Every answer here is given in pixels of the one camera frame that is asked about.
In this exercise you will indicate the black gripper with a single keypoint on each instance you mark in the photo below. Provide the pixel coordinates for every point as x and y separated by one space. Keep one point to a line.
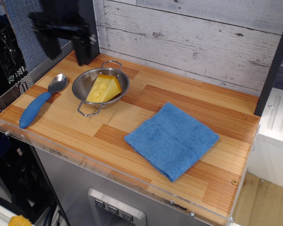
61 19

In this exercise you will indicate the small steel two-handled pot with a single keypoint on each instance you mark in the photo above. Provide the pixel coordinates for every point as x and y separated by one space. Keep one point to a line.
84 82

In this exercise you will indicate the yellow toy cheese wedge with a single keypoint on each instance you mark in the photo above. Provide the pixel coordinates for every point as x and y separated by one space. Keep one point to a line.
104 89

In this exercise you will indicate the black plastic crate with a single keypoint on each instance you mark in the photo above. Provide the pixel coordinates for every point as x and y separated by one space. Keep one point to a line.
13 71

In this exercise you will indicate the blue knitted cloth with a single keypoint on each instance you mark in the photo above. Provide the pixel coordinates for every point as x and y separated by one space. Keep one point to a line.
172 141

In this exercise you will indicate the clear acrylic table guard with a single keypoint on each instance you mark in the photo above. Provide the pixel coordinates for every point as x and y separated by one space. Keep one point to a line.
80 152

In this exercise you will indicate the silver dispenser button panel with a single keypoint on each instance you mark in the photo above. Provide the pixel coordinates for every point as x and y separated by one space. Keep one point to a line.
109 211

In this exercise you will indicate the white appliance top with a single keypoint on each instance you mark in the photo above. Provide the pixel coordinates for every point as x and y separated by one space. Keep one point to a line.
271 122

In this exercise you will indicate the spoon with blue handle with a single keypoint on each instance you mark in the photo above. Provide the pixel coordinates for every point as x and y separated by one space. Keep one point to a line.
58 83

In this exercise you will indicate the dark right shelf post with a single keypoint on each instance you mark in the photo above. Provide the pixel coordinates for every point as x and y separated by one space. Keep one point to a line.
268 85

